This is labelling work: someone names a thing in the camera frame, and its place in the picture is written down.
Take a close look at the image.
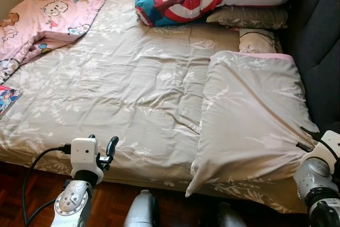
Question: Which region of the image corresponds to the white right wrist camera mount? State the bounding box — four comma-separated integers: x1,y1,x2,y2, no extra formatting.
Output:
300,130,340,172

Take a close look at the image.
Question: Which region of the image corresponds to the grey robot leg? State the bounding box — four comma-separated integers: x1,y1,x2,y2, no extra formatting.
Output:
123,190,160,227
212,201,248,227

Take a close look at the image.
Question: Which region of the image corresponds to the grey floral bedspread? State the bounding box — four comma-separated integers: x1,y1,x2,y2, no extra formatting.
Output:
0,0,311,214

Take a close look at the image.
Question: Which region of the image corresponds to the grey left robot leg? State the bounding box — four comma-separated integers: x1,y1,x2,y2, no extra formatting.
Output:
123,190,160,227

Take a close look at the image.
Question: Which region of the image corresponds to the grey right robot leg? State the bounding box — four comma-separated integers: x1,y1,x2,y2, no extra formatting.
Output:
212,201,248,227

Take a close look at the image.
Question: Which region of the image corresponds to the anime cover comic book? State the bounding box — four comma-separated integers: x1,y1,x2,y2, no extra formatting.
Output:
0,85,23,119

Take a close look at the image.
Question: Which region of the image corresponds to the small cream printed pillow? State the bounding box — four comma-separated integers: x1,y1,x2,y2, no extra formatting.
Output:
238,29,278,54

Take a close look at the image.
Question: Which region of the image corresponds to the large grey pillow pink trim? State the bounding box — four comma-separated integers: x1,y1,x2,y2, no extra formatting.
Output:
185,51,319,198

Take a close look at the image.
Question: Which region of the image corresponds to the pink cartoon print blanket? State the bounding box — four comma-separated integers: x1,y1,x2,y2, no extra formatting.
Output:
0,0,109,81

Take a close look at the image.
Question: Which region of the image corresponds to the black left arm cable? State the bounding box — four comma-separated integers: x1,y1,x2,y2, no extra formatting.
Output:
21,145,72,227

